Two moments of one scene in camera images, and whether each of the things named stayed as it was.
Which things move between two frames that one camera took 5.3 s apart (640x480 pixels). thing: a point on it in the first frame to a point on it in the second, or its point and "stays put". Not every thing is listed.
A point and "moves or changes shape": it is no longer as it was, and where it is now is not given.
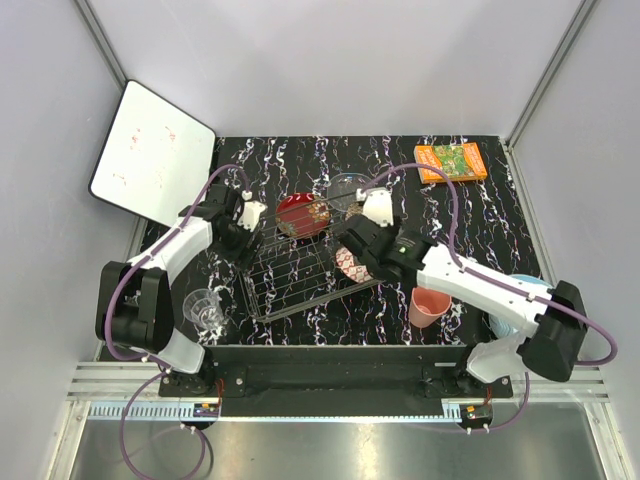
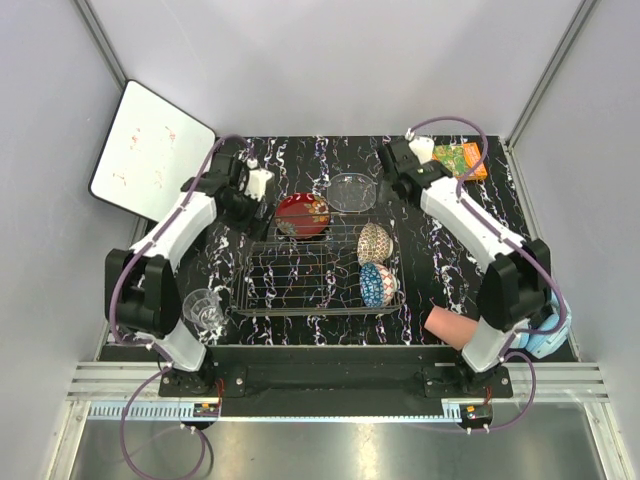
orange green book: (459, 162) stays put
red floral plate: (302, 215) stays put
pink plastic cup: (427, 306) to (451, 328)
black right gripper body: (393, 230) to (393, 181)
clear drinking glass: (203, 308) stays put
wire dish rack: (288, 274) moves or changes shape
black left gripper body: (234, 247) to (243, 211)
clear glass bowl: (342, 189) stays put
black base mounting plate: (335, 381) stays put
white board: (155, 158) stays put
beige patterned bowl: (348, 264) moves or changes shape
